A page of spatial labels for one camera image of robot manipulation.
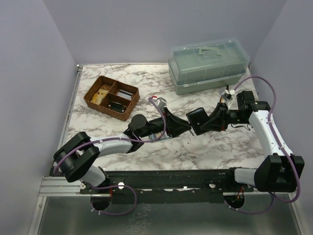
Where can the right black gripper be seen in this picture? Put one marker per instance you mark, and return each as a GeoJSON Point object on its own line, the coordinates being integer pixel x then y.
{"type": "Point", "coordinates": [219, 120]}

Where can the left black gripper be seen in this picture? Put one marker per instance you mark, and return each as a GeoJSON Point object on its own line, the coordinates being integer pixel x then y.
{"type": "Point", "coordinates": [177, 125]}

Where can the black leather card holder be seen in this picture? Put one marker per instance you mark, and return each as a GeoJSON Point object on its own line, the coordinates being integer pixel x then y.
{"type": "Point", "coordinates": [197, 118]}

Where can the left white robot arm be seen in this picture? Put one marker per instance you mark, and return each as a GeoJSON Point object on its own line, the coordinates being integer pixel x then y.
{"type": "Point", "coordinates": [75, 158]}

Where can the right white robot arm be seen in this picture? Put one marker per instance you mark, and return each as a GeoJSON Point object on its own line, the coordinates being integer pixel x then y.
{"type": "Point", "coordinates": [281, 169]}

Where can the silver card in basket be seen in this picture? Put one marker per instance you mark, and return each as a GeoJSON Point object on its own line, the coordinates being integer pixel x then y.
{"type": "Point", "coordinates": [125, 94]}

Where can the gold cards in basket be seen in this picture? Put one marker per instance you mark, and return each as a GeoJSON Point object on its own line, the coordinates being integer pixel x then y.
{"type": "Point", "coordinates": [99, 96]}

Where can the green plastic storage box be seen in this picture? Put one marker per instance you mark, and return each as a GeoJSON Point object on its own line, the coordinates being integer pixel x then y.
{"type": "Point", "coordinates": [207, 65]}

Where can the brown woven divided basket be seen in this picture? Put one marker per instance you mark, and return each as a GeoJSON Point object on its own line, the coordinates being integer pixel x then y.
{"type": "Point", "coordinates": [112, 86]}

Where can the black item in basket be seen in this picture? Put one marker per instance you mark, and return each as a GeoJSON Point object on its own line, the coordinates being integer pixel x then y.
{"type": "Point", "coordinates": [117, 107]}

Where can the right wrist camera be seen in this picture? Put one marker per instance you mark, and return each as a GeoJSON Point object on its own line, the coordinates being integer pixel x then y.
{"type": "Point", "coordinates": [229, 104]}

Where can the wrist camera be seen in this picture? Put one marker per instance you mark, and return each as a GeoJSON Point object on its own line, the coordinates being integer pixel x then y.
{"type": "Point", "coordinates": [229, 104]}
{"type": "Point", "coordinates": [161, 103]}

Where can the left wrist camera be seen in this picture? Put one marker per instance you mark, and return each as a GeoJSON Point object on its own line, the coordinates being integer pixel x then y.
{"type": "Point", "coordinates": [161, 103]}

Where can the yellow handled pliers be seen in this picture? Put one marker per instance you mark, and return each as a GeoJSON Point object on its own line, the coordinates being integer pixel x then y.
{"type": "Point", "coordinates": [225, 95]}

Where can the black metal base rail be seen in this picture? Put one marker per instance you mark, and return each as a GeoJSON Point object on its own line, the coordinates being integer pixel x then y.
{"type": "Point", "coordinates": [164, 187]}

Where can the aluminium frame rail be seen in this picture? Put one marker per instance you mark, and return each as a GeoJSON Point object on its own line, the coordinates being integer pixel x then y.
{"type": "Point", "coordinates": [70, 107]}

